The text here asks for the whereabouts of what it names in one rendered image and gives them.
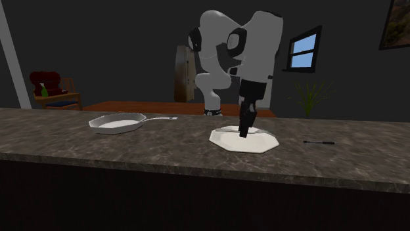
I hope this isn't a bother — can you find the black pen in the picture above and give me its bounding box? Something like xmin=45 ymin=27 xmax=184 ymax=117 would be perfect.
xmin=302 ymin=140 xmax=336 ymax=146

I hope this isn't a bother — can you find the grey metal knife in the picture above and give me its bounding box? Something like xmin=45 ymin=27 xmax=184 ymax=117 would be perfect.
xmin=214 ymin=127 xmax=277 ymax=137

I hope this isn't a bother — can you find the framed wall picture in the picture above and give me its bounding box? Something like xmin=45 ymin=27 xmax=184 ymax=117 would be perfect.
xmin=378 ymin=0 xmax=410 ymax=51

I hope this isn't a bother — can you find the black framed window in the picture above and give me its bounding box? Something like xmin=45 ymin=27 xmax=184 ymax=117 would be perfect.
xmin=282 ymin=25 xmax=323 ymax=74

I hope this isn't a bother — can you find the white octagonal plate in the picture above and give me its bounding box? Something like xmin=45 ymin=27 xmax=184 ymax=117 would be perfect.
xmin=208 ymin=125 xmax=281 ymax=154

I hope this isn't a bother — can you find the brown wooden cabinet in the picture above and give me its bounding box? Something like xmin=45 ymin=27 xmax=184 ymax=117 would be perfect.
xmin=173 ymin=45 xmax=198 ymax=104

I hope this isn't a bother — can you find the white frying pan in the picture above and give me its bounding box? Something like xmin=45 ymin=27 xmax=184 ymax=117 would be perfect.
xmin=88 ymin=112 xmax=178 ymax=135

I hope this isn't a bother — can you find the wooden chair with red cushion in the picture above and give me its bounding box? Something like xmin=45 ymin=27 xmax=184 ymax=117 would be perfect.
xmin=29 ymin=71 xmax=83 ymax=111

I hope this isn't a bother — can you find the green potted plant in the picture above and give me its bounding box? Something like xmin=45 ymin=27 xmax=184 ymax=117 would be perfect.
xmin=287 ymin=79 xmax=336 ymax=118

